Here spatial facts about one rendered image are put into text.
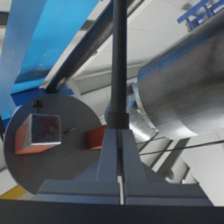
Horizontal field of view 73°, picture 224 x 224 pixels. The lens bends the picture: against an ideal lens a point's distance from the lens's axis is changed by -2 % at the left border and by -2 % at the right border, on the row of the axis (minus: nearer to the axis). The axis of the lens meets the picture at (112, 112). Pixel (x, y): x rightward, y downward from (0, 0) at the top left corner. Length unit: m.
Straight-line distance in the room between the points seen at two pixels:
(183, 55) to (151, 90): 0.08
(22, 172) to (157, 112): 0.67
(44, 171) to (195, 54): 0.77
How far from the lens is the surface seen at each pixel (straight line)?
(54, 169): 0.87
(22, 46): 0.72
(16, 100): 1.05
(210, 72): 0.28
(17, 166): 0.83
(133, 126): 0.43
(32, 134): 0.56
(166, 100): 0.31
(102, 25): 0.66
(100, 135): 0.85
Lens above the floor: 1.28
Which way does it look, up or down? 46 degrees up
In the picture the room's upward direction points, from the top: 116 degrees counter-clockwise
